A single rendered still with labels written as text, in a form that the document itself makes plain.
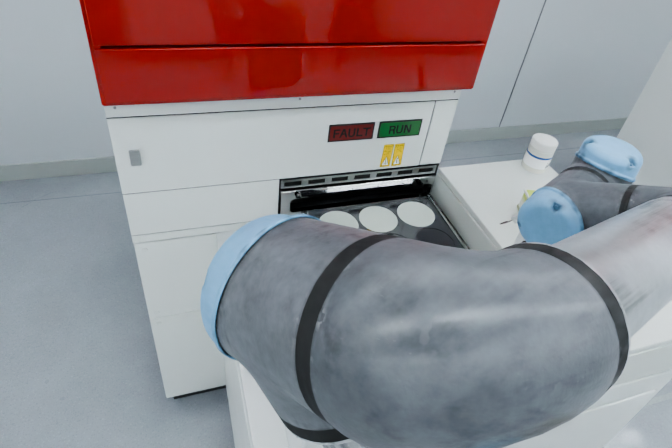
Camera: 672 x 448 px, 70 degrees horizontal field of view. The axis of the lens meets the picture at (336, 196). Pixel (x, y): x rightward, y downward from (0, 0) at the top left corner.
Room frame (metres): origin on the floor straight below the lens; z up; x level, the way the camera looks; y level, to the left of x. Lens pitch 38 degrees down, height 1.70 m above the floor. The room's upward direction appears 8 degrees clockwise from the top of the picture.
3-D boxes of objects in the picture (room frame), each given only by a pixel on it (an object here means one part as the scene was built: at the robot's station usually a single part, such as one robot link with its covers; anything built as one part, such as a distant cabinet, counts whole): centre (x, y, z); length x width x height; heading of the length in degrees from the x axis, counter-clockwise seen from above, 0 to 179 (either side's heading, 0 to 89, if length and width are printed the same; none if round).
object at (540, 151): (1.19, -0.55, 1.01); 0.07 x 0.07 x 0.10
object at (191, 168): (0.98, 0.11, 1.02); 0.82 x 0.03 x 0.40; 113
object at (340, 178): (1.04, -0.06, 0.96); 0.44 x 0.01 x 0.02; 113
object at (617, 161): (0.55, -0.34, 1.35); 0.09 x 0.08 x 0.11; 138
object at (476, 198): (0.90, -0.55, 0.89); 0.62 x 0.35 x 0.14; 23
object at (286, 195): (1.03, -0.06, 0.89); 0.44 x 0.02 x 0.10; 113
